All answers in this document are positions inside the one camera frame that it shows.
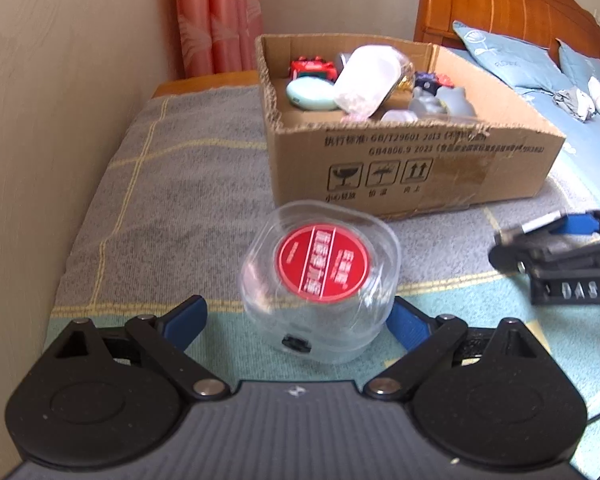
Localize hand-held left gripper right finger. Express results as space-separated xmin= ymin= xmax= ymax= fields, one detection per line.
xmin=362 ymin=296 xmax=538 ymax=401

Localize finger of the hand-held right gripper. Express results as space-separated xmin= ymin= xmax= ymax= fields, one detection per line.
xmin=500 ymin=204 xmax=600 ymax=246
xmin=489 ymin=239 xmax=600 ymax=273

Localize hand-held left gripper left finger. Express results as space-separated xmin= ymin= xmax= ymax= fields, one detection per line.
xmin=55 ymin=295 xmax=231 ymax=401

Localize clear container with red label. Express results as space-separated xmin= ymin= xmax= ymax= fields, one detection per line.
xmin=239 ymin=200 xmax=402 ymax=365

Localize brown cardboard box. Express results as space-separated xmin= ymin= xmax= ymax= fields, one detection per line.
xmin=255 ymin=34 xmax=567 ymax=221

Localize grey toy figure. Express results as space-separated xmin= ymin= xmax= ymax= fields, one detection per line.
xmin=409 ymin=86 xmax=476 ymax=121

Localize white translucent plastic container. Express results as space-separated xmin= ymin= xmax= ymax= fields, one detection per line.
xmin=332 ymin=45 xmax=403 ymax=121

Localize light blue earbuds case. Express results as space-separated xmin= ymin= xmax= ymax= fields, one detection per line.
xmin=286 ymin=77 xmax=340 ymax=111

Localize red toy truck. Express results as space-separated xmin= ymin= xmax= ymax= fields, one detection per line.
xmin=290 ymin=56 xmax=338 ymax=81

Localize light blue bedsheet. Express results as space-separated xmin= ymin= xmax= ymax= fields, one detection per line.
xmin=450 ymin=47 xmax=600 ymax=211

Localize crumpled grey cloth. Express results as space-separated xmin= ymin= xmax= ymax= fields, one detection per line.
xmin=552 ymin=86 xmax=597 ymax=122

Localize small blue pillow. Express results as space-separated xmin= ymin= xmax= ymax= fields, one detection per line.
xmin=555 ymin=38 xmax=600 ymax=92

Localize large blue pillow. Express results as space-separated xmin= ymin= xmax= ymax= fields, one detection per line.
xmin=452 ymin=21 xmax=571 ymax=92

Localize dark toy car red wheels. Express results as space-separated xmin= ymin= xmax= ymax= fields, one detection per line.
xmin=414 ymin=71 xmax=456 ymax=96

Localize clear bottle with gold contents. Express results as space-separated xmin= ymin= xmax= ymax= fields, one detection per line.
xmin=336 ymin=51 xmax=416 ymax=107

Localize wooden bed headboard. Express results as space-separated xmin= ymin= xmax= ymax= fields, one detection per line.
xmin=414 ymin=0 xmax=600 ymax=66

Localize pink curtain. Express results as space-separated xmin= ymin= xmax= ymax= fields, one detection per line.
xmin=172 ymin=0 xmax=265 ymax=81

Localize wooden bed rail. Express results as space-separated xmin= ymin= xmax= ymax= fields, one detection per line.
xmin=152 ymin=71 xmax=261 ymax=100

